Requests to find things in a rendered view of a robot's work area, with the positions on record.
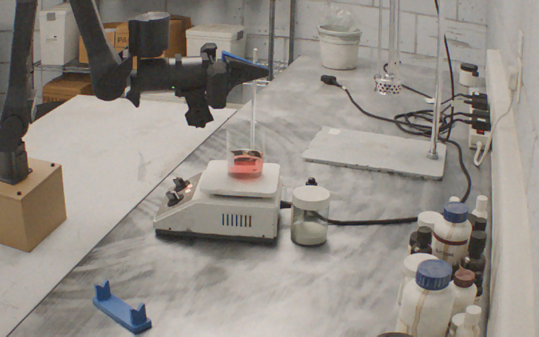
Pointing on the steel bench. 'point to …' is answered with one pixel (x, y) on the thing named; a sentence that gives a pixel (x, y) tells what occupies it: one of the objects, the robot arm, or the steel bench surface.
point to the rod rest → (120, 309)
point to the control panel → (179, 194)
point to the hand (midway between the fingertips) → (245, 72)
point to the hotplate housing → (225, 216)
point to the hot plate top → (248, 188)
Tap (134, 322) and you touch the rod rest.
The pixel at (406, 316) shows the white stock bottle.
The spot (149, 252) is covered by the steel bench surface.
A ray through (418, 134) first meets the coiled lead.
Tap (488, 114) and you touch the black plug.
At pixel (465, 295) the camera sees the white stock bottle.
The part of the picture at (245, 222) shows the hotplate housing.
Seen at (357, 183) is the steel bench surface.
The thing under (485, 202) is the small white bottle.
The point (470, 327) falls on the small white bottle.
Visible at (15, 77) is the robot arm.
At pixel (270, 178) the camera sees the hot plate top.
